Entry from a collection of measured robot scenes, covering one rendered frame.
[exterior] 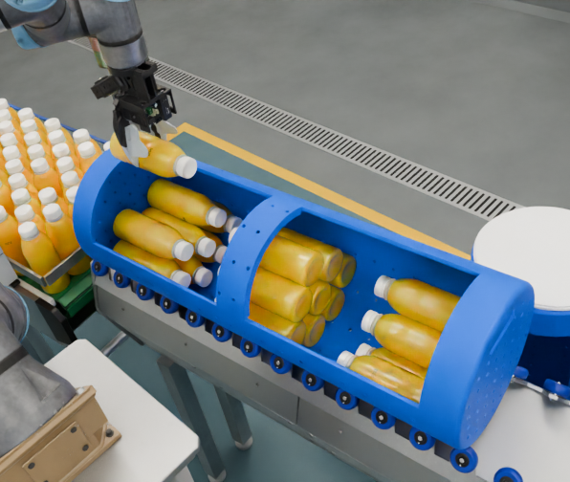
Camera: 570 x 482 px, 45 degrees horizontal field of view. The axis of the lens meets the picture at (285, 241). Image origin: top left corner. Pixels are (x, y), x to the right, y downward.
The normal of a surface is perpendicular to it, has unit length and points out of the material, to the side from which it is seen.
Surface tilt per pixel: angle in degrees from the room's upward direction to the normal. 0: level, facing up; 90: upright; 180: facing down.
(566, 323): 90
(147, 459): 0
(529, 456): 0
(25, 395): 31
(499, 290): 11
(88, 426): 90
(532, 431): 0
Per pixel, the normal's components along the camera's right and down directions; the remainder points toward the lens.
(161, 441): -0.14, -0.72
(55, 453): 0.73, 0.39
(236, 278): -0.55, 0.04
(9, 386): 0.29, -0.51
